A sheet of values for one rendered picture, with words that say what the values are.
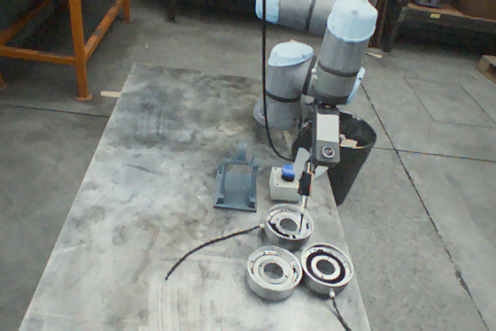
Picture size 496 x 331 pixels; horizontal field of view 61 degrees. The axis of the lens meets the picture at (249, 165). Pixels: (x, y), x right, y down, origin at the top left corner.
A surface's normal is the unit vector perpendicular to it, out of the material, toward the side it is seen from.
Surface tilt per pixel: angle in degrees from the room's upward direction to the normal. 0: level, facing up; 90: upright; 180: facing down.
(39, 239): 0
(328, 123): 32
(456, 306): 0
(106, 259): 0
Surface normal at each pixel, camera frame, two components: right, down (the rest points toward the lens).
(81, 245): 0.16, -0.78
